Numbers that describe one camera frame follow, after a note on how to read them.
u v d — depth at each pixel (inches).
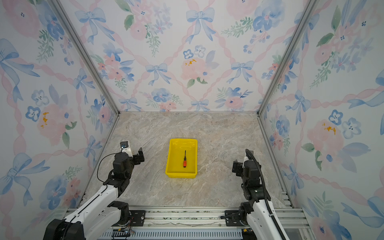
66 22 28.8
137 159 30.1
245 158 28.7
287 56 33.9
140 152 30.8
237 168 29.5
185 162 36.4
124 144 28.2
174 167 35.5
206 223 29.0
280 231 18.0
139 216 29.5
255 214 21.5
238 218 29.0
